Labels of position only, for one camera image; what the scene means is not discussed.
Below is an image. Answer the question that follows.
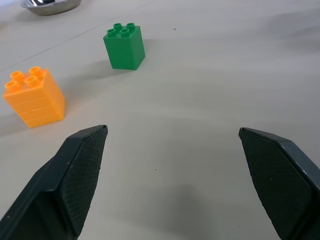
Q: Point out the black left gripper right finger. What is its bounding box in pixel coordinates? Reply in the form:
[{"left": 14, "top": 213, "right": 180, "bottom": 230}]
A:
[{"left": 238, "top": 127, "right": 320, "bottom": 240}]

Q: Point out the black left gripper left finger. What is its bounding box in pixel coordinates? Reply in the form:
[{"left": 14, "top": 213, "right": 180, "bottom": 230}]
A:
[{"left": 0, "top": 124, "right": 109, "bottom": 240}]

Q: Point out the orange toy brick stack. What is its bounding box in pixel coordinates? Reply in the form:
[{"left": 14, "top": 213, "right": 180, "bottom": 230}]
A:
[{"left": 2, "top": 65, "right": 67, "bottom": 129}]

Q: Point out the green toy brick stack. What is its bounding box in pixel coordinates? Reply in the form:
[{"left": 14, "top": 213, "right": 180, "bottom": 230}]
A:
[{"left": 102, "top": 22, "right": 147, "bottom": 71}]

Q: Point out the silver metal bowl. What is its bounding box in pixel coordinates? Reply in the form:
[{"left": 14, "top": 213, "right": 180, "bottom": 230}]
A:
[{"left": 20, "top": 0, "right": 82, "bottom": 17}]

